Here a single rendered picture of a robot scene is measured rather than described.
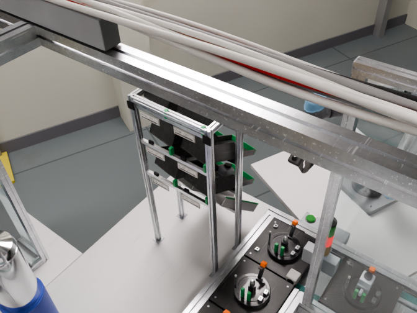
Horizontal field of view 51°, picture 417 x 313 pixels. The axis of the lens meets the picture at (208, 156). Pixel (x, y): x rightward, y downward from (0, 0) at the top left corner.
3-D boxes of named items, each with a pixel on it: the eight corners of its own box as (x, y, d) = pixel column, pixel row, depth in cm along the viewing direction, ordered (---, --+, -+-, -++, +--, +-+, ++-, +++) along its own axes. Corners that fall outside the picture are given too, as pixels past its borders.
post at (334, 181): (305, 297, 165) (357, 68, 97) (312, 301, 163) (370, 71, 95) (301, 303, 163) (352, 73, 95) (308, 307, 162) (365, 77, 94)
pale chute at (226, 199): (233, 196, 200) (237, 188, 200) (254, 212, 193) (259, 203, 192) (198, 189, 177) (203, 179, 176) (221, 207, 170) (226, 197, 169)
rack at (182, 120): (181, 210, 211) (164, 68, 157) (244, 247, 194) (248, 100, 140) (152, 240, 199) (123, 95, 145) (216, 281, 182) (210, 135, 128)
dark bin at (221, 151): (230, 139, 175) (236, 123, 172) (254, 154, 167) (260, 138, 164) (180, 147, 154) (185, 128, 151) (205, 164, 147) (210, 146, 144)
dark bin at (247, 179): (230, 167, 186) (235, 153, 182) (252, 183, 178) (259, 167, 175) (183, 178, 165) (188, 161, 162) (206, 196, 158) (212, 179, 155)
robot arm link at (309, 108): (333, 101, 151) (309, 105, 150) (328, 126, 158) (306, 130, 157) (324, 89, 156) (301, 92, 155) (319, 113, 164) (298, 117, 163)
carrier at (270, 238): (273, 220, 194) (275, 201, 185) (322, 245, 183) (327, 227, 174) (243, 257, 180) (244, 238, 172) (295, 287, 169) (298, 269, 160)
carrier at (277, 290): (242, 258, 180) (243, 239, 171) (294, 288, 169) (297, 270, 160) (208, 301, 166) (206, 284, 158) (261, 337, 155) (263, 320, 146)
